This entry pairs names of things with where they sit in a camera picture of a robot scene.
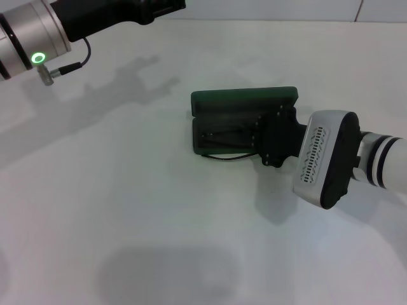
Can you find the green glasses case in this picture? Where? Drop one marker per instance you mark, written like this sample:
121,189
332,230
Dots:
238,95

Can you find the right camera mount bracket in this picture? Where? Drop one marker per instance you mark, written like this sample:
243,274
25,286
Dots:
356,174

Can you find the black glasses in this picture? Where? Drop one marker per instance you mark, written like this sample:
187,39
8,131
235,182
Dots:
222,158

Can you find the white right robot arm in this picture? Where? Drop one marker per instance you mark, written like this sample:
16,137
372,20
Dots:
394,165

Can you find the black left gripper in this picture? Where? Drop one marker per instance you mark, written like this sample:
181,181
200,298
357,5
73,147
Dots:
105,16

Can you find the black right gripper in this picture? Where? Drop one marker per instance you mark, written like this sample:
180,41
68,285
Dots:
283,139

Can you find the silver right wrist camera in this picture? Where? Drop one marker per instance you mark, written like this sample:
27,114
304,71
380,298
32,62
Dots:
318,152

